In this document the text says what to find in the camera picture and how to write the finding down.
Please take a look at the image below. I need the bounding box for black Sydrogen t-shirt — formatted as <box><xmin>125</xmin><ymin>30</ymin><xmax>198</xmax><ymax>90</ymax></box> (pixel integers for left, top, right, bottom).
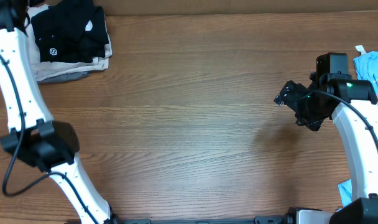
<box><xmin>31</xmin><ymin>0</ymin><xmax>109</xmax><ymax>63</ymax></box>

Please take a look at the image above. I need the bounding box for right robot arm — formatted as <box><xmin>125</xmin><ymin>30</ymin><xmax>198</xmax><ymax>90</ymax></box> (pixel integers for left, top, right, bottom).
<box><xmin>274</xmin><ymin>78</ymin><xmax>378</xmax><ymax>223</ymax></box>

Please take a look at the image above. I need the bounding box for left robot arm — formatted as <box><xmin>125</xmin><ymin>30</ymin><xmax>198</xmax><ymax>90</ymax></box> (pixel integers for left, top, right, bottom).
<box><xmin>0</xmin><ymin>1</ymin><xmax>119</xmax><ymax>223</ymax></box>

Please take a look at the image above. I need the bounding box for light blue t-shirt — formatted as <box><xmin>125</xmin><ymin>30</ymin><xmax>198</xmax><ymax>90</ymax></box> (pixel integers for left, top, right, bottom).
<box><xmin>338</xmin><ymin>45</ymin><xmax>378</xmax><ymax>206</ymax></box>

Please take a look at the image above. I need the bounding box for brown cardboard back panel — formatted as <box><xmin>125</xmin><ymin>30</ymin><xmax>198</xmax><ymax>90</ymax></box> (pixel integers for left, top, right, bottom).
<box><xmin>45</xmin><ymin>0</ymin><xmax>378</xmax><ymax>19</ymax></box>

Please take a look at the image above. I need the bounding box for folded grey shirt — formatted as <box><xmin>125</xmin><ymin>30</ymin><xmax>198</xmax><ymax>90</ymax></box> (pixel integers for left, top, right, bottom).
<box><xmin>37</xmin><ymin>72</ymin><xmax>90</xmax><ymax>84</ymax></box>

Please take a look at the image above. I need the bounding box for folded beige shirt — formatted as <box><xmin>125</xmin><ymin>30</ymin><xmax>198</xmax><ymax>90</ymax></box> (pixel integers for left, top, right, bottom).
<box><xmin>26</xmin><ymin>4</ymin><xmax>113</xmax><ymax>81</ymax></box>

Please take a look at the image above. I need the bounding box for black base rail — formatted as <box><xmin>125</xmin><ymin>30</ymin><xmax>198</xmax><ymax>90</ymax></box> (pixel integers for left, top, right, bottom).
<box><xmin>120</xmin><ymin>216</ymin><xmax>286</xmax><ymax>224</ymax></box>

